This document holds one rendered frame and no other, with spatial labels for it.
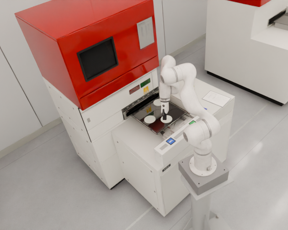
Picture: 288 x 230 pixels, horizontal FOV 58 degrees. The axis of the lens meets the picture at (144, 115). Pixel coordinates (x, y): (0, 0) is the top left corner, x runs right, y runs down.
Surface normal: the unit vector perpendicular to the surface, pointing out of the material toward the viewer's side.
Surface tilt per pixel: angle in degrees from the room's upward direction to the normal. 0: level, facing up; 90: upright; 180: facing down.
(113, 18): 90
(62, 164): 0
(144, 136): 0
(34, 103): 90
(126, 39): 90
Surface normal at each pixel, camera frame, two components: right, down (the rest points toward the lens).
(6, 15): 0.65, 0.45
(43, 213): -0.12, -0.73
